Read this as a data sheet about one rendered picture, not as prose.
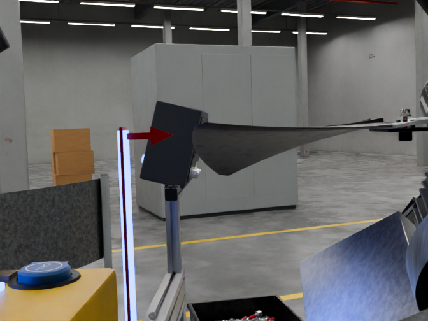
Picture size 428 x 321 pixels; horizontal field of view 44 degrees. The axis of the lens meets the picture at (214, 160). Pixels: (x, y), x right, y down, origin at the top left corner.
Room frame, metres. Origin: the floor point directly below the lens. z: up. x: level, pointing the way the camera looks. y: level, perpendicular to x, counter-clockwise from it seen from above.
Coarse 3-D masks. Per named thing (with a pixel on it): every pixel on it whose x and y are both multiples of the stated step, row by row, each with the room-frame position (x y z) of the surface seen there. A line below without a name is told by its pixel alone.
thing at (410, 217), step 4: (420, 196) 0.71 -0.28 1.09; (412, 200) 0.70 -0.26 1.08; (408, 204) 0.71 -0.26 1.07; (412, 204) 0.70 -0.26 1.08; (416, 204) 0.69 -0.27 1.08; (408, 208) 0.71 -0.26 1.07; (412, 208) 0.69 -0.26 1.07; (404, 212) 0.71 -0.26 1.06; (408, 212) 0.69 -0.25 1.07; (412, 212) 0.77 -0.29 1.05; (404, 216) 0.70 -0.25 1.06; (408, 216) 0.77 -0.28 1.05; (412, 216) 0.79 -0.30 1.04; (412, 220) 0.81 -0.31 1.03
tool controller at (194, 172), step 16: (160, 112) 1.23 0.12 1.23; (176, 112) 1.23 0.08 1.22; (192, 112) 1.23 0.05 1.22; (160, 128) 1.23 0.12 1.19; (176, 128) 1.23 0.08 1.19; (192, 128) 1.23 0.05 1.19; (160, 144) 1.23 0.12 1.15; (176, 144) 1.23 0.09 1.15; (192, 144) 1.23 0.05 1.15; (144, 160) 1.24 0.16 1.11; (160, 160) 1.23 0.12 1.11; (176, 160) 1.23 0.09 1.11; (192, 160) 1.25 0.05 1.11; (144, 176) 1.24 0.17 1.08; (160, 176) 1.23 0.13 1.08; (176, 176) 1.23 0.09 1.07; (192, 176) 1.27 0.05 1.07
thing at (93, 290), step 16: (80, 272) 0.43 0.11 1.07; (96, 272) 0.43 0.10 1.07; (112, 272) 0.43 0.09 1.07; (16, 288) 0.39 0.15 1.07; (32, 288) 0.39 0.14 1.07; (48, 288) 0.39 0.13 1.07; (64, 288) 0.39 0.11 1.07; (80, 288) 0.39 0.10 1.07; (96, 288) 0.39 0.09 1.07; (112, 288) 0.43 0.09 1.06; (0, 304) 0.35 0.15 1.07; (16, 304) 0.35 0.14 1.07; (32, 304) 0.35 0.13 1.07; (48, 304) 0.35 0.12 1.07; (64, 304) 0.35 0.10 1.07; (80, 304) 0.35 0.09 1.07; (96, 304) 0.38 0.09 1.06; (112, 304) 0.42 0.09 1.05; (0, 320) 0.32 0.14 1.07; (16, 320) 0.32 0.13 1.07; (32, 320) 0.32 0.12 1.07; (48, 320) 0.32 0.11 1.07; (64, 320) 0.32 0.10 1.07; (80, 320) 0.34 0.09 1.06; (96, 320) 0.38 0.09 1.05; (112, 320) 0.42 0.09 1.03
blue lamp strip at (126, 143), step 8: (128, 144) 0.67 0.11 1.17; (128, 152) 0.67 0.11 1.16; (128, 160) 0.66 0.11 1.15; (128, 168) 0.66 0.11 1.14; (128, 176) 0.66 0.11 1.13; (128, 184) 0.66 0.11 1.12; (128, 192) 0.66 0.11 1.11; (128, 200) 0.65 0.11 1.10; (128, 208) 0.65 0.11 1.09; (128, 216) 0.65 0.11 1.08; (128, 224) 0.65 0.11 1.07; (128, 232) 0.65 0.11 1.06; (128, 240) 0.65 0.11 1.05; (128, 248) 0.65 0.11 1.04; (128, 256) 0.65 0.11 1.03
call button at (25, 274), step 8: (32, 264) 0.42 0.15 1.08; (40, 264) 0.42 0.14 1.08; (48, 264) 0.42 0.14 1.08; (56, 264) 0.42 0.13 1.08; (64, 264) 0.42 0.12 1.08; (24, 272) 0.40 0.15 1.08; (32, 272) 0.40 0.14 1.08; (40, 272) 0.40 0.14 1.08; (48, 272) 0.40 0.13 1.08; (56, 272) 0.40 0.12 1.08; (64, 272) 0.41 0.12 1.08; (24, 280) 0.40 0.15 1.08; (32, 280) 0.39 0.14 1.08; (40, 280) 0.39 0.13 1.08; (48, 280) 0.40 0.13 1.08; (56, 280) 0.40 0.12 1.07
